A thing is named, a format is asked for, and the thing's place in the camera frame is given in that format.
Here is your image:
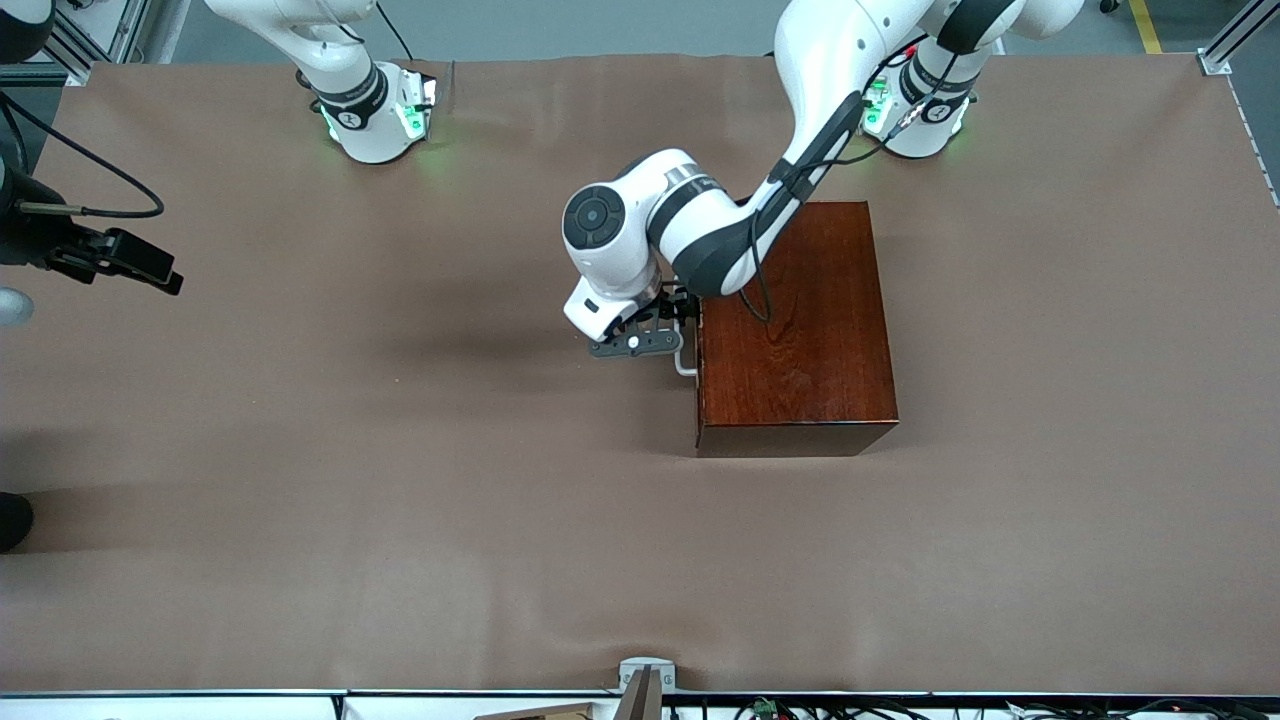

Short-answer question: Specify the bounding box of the wooden drawer with white handle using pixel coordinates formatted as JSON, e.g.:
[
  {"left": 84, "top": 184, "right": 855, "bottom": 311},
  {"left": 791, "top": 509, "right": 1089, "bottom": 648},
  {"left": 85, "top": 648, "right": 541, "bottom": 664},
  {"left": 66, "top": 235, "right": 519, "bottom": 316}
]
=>
[{"left": 675, "top": 300, "right": 705, "bottom": 453}]

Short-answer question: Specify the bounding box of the dark red wooden cabinet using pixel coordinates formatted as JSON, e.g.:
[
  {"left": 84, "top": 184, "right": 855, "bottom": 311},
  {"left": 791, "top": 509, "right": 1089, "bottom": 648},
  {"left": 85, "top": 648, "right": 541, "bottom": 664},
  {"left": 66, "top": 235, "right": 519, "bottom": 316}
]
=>
[{"left": 695, "top": 201, "right": 899, "bottom": 459}]

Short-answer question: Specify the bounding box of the black round object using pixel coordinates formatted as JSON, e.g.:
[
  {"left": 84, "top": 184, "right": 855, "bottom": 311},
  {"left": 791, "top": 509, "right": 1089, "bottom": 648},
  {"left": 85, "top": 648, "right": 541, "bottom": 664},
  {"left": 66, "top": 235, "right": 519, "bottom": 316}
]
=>
[{"left": 0, "top": 492, "right": 35, "bottom": 554}]

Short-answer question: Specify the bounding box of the brown table cloth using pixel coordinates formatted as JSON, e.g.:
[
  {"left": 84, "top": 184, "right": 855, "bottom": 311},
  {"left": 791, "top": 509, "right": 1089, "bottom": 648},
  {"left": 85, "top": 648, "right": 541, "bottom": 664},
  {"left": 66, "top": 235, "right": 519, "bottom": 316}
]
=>
[{"left": 0, "top": 52, "right": 1280, "bottom": 697}]

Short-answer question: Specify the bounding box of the brown cardboard piece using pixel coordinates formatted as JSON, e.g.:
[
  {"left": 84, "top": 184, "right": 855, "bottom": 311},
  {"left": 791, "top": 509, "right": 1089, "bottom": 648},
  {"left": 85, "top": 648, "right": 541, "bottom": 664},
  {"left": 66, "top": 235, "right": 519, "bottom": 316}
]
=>
[{"left": 472, "top": 700, "right": 606, "bottom": 720}]

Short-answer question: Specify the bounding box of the yellow floor tape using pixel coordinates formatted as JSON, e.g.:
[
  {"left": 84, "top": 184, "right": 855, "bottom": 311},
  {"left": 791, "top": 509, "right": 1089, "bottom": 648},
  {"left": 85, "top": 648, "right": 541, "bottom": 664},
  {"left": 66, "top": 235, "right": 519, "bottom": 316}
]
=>
[{"left": 1128, "top": 0, "right": 1167, "bottom": 56}]

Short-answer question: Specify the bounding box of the aluminium corner profile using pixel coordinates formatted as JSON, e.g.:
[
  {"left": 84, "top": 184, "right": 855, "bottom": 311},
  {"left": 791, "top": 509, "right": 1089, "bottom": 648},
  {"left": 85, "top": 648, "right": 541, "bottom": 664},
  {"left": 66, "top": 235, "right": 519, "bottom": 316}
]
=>
[{"left": 1195, "top": 0, "right": 1280, "bottom": 77}]

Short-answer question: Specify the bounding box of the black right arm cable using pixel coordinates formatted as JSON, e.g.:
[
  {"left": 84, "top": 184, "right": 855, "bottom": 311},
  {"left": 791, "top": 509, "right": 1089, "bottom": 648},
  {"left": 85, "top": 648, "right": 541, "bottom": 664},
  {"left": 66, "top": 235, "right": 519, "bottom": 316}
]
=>
[{"left": 0, "top": 90, "right": 166, "bottom": 218}]

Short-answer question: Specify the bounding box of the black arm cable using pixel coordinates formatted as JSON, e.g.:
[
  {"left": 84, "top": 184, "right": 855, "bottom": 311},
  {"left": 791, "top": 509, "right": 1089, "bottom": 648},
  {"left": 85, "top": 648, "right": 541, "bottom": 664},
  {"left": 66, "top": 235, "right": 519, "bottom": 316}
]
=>
[
  {"left": 0, "top": 90, "right": 166, "bottom": 218},
  {"left": 738, "top": 30, "right": 961, "bottom": 323}
]

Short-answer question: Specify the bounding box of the left arm wrist camera bar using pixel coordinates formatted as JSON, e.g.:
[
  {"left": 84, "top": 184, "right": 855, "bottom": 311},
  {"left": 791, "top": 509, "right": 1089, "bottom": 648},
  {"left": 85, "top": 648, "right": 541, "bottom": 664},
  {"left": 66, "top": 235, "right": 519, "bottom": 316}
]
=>
[{"left": 588, "top": 323, "right": 687, "bottom": 360}]

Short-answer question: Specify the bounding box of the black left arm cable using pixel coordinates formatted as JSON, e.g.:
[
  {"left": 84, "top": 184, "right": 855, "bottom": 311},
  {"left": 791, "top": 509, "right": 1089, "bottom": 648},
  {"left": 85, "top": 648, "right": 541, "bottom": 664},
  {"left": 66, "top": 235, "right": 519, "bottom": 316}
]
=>
[{"left": 738, "top": 30, "right": 961, "bottom": 323}]

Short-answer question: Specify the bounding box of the black right base cable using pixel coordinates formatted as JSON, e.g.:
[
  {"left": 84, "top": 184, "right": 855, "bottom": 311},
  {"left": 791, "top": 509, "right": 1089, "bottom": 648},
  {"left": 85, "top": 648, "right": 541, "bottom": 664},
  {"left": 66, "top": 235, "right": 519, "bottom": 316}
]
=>
[{"left": 374, "top": 0, "right": 415, "bottom": 63}]

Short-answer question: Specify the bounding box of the small metal clamp bracket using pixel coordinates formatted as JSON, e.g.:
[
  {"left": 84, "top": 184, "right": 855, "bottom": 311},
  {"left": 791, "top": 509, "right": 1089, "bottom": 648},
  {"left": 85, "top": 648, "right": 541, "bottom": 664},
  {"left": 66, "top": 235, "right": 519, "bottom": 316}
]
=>
[{"left": 618, "top": 656, "right": 678, "bottom": 694}]

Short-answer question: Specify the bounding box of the grey camera post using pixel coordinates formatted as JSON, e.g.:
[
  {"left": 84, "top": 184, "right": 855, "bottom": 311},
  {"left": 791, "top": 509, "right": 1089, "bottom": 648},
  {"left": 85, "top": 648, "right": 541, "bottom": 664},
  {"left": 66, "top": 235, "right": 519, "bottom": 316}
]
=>
[{"left": 612, "top": 666, "right": 664, "bottom": 720}]

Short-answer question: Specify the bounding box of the white table edge rail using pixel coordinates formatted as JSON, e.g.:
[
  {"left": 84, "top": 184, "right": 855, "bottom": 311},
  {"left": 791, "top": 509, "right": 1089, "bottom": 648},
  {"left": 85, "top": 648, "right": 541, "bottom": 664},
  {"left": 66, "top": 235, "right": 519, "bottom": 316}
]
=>
[{"left": 0, "top": 688, "right": 1280, "bottom": 720}]

